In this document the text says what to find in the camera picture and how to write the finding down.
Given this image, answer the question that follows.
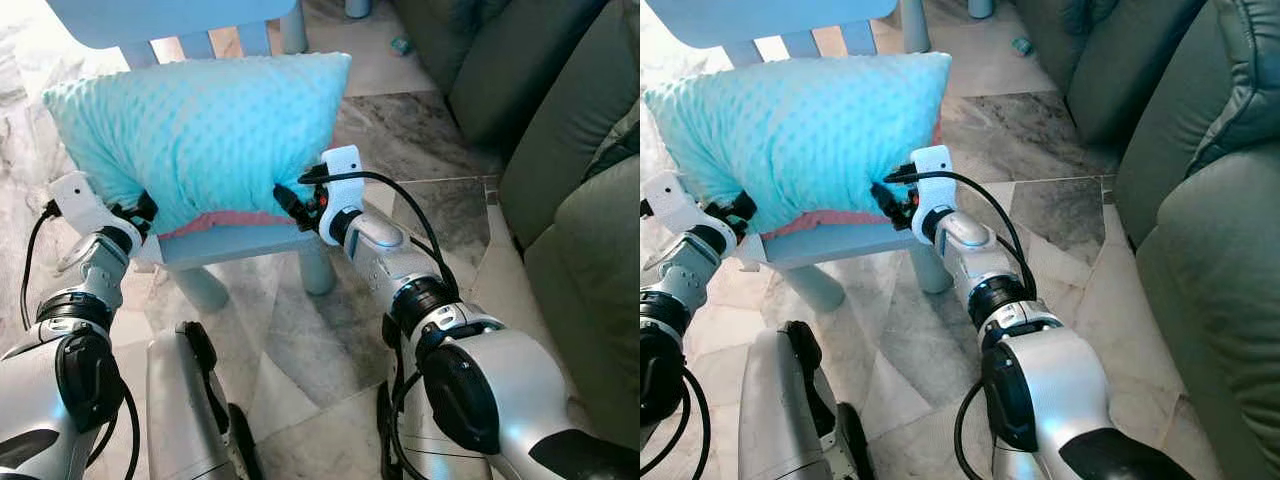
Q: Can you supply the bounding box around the turquoise dotted plush pillow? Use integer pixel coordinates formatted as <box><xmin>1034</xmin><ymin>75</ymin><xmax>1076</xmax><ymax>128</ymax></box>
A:
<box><xmin>42</xmin><ymin>52</ymin><xmax>353</xmax><ymax>239</ymax></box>
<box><xmin>645</xmin><ymin>52</ymin><xmax>953</xmax><ymax>239</ymax></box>

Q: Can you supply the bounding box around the dark green leather sofa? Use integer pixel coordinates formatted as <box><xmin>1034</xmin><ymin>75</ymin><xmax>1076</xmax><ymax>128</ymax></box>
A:
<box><xmin>395</xmin><ymin>0</ymin><xmax>641</xmax><ymax>451</ymax></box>
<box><xmin>1010</xmin><ymin>0</ymin><xmax>1280</xmax><ymax>480</ymax></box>

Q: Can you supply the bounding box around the light blue plastic chair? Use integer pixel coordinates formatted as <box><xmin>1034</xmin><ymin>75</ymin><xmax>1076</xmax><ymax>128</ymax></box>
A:
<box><xmin>648</xmin><ymin>0</ymin><xmax>956</xmax><ymax>313</ymax></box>
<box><xmin>45</xmin><ymin>0</ymin><xmax>338</xmax><ymax>313</ymax></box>

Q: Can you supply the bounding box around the silver robot left leg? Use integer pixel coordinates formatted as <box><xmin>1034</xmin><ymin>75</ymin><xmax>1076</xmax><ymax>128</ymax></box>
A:
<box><xmin>145</xmin><ymin>320</ymin><xmax>263</xmax><ymax>480</ymax></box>
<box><xmin>738</xmin><ymin>320</ymin><xmax>876</xmax><ymax>480</ymax></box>

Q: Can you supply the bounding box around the silver robot leg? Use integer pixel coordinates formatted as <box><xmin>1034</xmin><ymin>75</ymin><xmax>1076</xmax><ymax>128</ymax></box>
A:
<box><xmin>145</xmin><ymin>320</ymin><xmax>263</xmax><ymax>480</ymax></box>
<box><xmin>988</xmin><ymin>442</ymin><xmax>1049</xmax><ymax>480</ymax></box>
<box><xmin>375</xmin><ymin>380</ymin><xmax>471</xmax><ymax>480</ymax></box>
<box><xmin>738</xmin><ymin>320</ymin><xmax>876</xmax><ymax>480</ymax></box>

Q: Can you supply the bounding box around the silver robot right leg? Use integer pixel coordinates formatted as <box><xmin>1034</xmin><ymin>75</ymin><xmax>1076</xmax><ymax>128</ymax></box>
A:
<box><xmin>375</xmin><ymin>380</ymin><xmax>471</xmax><ymax>480</ymax></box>
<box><xmin>988</xmin><ymin>442</ymin><xmax>1049</xmax><ymax>480</ymax></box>

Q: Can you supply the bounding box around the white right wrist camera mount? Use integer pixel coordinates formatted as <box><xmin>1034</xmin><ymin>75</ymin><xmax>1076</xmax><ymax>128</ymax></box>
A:
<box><xmin>907</xmin><ymin>145</ymin><xmax>957</xmax><ymax>246</ymax></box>
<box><xmin>317</xmin><ymin>145</ymin><xmax>367</xmax><ymax>246</ymax></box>

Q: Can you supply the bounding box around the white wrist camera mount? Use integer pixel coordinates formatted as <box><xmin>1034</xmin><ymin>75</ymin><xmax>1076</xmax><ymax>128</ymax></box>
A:
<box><xmin>317</xmin><ymin>145</ymin><xmax>367</xmax><ymax>246</ymax></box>
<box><xmin>50</xmin><ymin>171</ymin><xmax>117</xmax><ymax>251</ymax></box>
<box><xmin>907</xmin><ymin>145</ymin><xmax>957</xmax><ymax>246</ymax></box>
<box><xmin>645</xmin><ymin>169</ymin><xmax>717</xmax><ymax>247</ymax></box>

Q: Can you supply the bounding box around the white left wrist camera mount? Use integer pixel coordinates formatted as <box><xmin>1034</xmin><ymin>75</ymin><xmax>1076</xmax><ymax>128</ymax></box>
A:
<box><xmin>50</xmin><ymin>171</ymin><xmax>117</xmax><ymax>251</ymax></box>
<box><xmin>645</xmin><ymin>169</ymin><xmax>717</xmax><ymax>247</ymax></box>

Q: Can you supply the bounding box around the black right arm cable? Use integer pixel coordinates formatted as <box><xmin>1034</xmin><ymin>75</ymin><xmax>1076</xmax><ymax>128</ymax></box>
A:
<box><xmin>298</xmin><ymin>165</ymin><xmax>461</xmax><ymax>301</ymax></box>
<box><xmin>885</xmin><ymin>163</ymin><xmax>1043</xmax><ymax>301</ymax></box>

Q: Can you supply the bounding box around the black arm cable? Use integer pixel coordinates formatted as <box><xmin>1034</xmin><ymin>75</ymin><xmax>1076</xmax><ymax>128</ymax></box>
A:
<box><xmin>19</xmin><ymin>200</ymin><xmax>61</xmax><ymax>333</ymax></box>
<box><xmin>640</xmin><ymin>365</ymin><xmax>713</xmax><ymax>479</ymax></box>
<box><xmin>885</xmin><ymin>163</ymin><xmax>1043</xmax><ymax>301</ymax></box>
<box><xmin>298</xmin><ymin>165</ymin><xmax>461</xmax><ymax>301</ymax></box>

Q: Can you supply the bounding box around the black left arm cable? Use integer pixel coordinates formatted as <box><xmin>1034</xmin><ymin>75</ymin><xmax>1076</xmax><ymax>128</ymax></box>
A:
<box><xmin>19</xmin><ymin>200</ymin><xmax>61</xmax><ymax>333</ymax></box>
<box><xmin>640</xmin><ymin>365</ymin><xmax>713</xmax><ymax>479</ymax></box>

